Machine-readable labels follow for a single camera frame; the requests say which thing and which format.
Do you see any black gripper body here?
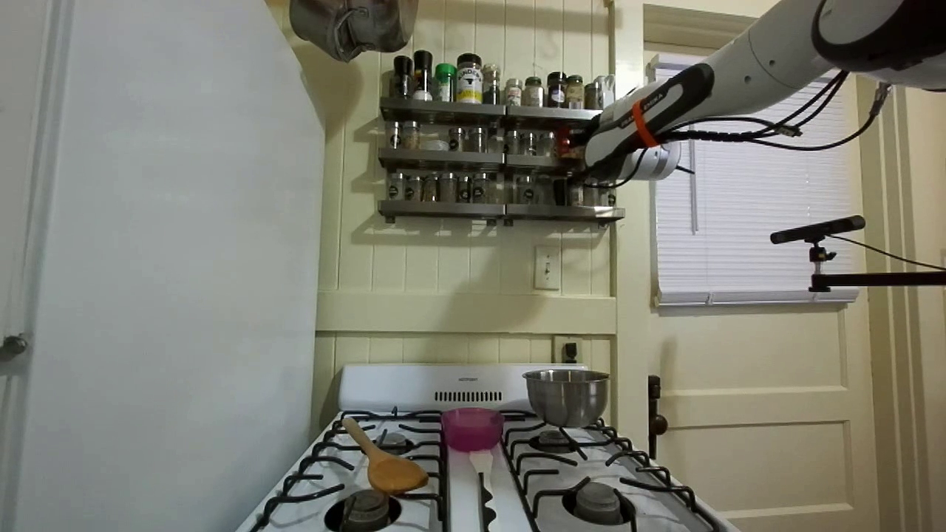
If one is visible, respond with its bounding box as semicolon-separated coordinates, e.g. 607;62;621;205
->
558;130;634;197

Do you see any stainless steel bowl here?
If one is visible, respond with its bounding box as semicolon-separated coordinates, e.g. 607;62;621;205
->
522;366;613;430

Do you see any green cap spice bottle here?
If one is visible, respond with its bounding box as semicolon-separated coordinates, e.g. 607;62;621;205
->
433;60;458;106

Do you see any dark bottle black cap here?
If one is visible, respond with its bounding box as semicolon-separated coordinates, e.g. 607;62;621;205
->
390;54;415;100

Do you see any large yellow label jar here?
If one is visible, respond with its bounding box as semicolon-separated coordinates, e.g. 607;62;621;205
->
454;50;488;106

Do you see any white window blind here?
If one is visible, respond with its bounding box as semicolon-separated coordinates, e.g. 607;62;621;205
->
652;54;876;310

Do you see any white gas stove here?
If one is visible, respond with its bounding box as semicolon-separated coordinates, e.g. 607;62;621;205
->
233;362;736;532

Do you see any pink plastic cup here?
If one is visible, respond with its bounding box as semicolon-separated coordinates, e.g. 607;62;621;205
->
437;407;505;455

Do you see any black stove grate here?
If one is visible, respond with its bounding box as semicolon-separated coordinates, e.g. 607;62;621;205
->
250;407;449;532
499;407;728;532

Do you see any cream panel door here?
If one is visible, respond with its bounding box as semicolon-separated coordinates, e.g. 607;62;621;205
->
629;0;887;532

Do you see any wooden spoon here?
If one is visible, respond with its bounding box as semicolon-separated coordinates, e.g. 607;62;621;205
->
341;415;433;497

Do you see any white refrigerator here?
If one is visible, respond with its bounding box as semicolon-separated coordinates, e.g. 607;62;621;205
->
0;0;329;532

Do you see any orange cable strap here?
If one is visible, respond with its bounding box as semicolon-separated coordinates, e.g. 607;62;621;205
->
626;100;659;152

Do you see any cream light switch plate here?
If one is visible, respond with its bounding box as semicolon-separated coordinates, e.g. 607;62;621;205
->
532;242;566;294

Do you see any steel wall spice rack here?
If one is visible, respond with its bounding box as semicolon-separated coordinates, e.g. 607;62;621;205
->
377;94;626;226

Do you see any cream wall outlet plate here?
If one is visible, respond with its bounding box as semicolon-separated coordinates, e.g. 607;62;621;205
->
553;335;587;369

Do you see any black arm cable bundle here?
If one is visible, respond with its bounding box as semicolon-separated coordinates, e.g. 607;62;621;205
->
678;69;895;158

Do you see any black camera on stand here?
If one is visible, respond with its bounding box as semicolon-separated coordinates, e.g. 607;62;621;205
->
768;212;946;297

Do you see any black door handle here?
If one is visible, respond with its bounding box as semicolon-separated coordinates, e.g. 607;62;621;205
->
644;373;671;462

